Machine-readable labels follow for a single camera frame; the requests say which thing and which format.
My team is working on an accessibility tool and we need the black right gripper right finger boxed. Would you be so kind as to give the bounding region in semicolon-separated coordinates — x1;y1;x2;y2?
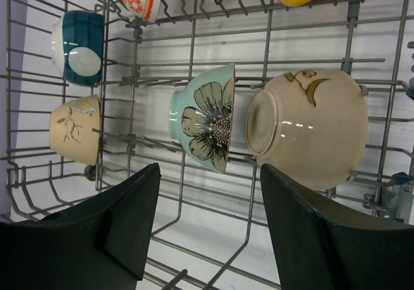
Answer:
260;164;413;289

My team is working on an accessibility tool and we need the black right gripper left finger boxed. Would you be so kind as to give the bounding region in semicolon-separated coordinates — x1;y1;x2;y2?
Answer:
1;163;160;289

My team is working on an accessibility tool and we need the cream bowl bird drawing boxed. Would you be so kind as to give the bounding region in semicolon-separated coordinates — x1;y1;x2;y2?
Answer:
49;95;101;166

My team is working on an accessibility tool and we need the beige bowl olive drawing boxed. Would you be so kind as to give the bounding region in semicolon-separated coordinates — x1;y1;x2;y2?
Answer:
245;69;368;190

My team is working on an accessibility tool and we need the mint green flower bowl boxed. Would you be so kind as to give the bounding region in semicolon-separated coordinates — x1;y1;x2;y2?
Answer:
169;64;235;173

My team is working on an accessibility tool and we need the teal and white bowl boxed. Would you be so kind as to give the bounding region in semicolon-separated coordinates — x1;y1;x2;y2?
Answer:
51;10;104;87

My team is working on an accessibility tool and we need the grey wire dish rack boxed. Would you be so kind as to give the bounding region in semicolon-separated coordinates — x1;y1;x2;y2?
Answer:
1;0;413;289

